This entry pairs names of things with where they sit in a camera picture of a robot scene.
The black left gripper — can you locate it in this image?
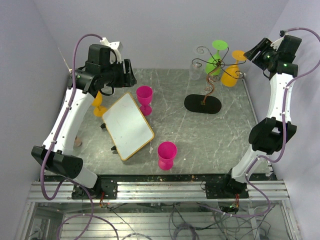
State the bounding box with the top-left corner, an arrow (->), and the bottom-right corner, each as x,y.
102,59 -> 139,88

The pink wine glass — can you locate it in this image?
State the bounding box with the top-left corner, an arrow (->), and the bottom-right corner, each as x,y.
136,85 -> 153,116
157,141 -> 178,171

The orange wine glass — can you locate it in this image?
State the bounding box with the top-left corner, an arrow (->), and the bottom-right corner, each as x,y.
220,50 -> 246,87
91,92 -> 107,117

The pink wine glass front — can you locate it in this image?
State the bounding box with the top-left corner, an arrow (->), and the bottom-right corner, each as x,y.
157,141 -> 178,171

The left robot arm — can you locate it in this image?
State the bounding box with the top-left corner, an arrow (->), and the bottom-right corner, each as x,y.
31,41 -> 137,199

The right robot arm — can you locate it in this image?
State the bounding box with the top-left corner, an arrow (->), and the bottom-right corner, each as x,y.
204,33 -> 302,199

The green wine glass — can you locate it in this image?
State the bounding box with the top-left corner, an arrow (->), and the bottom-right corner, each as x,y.
205,40 -> 228,74

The yellow-framed whiteboard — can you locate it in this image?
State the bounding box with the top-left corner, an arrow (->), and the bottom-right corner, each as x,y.
102,92 -> 155,161

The pink-capped bottle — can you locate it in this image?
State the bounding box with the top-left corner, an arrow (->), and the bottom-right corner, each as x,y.
74,136 -> 83,148

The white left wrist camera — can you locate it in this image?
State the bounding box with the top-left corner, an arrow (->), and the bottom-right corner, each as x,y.
100,37 -> 123,64

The copper wire glass rack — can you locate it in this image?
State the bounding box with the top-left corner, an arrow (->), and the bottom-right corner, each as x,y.
184,58 -> 245,114

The aluminium mounting rail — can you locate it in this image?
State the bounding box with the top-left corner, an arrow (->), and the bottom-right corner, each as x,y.
27,180 -> 290,203

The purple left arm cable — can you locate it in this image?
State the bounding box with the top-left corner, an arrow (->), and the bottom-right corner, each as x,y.
39,33 -> 118,238

